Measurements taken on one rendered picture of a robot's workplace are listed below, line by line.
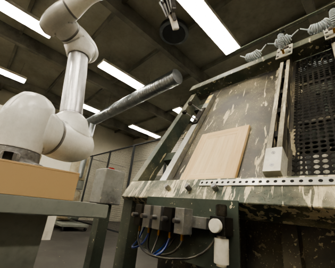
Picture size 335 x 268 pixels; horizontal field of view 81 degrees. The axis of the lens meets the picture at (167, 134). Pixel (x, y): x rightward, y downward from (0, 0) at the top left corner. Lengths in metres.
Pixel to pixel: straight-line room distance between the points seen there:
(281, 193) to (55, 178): 0.71
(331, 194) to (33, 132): 0.93
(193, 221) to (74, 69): 0.90
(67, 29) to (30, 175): 0.79
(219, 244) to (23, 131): 0.73
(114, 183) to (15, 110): 0.58
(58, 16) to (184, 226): 1.10
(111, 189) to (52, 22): 0.88
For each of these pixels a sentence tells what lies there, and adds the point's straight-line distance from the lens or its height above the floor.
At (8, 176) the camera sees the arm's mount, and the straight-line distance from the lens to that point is 0.66.
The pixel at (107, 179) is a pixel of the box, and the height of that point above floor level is 0.87.
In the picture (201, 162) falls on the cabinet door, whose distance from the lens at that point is 1.10.
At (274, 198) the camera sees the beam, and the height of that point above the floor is 0.82.
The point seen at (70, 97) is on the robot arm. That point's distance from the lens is 1.04.
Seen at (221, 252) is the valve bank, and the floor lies 0.64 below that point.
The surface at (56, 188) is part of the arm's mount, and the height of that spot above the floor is 0.78.
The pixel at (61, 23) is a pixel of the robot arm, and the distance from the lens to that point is 1.22.
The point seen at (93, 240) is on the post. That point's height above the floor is 0.58.
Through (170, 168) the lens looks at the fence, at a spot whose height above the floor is 0.98.
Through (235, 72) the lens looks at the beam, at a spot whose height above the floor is 1.88.
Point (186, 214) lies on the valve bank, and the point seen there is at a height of 0.75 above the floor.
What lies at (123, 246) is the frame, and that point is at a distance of 1.28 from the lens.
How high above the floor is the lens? 0.75
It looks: 21 degrees up
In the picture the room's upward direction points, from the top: 6 degrees clockwise
